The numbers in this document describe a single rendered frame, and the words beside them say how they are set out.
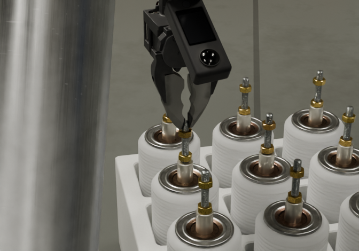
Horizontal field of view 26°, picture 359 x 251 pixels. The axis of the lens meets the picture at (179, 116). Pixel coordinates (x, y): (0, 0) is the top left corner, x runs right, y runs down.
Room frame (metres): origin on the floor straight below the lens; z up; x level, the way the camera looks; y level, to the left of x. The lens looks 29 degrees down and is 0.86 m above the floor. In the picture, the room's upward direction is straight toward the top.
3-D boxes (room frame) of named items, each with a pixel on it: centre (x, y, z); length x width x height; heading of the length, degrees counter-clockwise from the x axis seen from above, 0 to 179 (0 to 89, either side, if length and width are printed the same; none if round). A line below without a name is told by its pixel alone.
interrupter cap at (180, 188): (0.91, -0.01, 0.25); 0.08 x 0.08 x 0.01
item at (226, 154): (1.05, -0.10, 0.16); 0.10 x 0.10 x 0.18
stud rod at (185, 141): (0.91, -0.01, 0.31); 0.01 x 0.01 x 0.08
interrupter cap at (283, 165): (0.93, -0.12, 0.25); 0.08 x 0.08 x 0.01
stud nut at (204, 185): (0.79, -0.03, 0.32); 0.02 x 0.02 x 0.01; 3
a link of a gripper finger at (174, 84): (0.92, 0.02, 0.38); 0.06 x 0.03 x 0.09; 20
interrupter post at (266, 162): (0.93, -0.12, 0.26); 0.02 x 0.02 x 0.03
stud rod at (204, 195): (0.79, -0.03, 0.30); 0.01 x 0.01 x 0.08
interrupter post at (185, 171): (0.91, -0.01, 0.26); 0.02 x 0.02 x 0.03
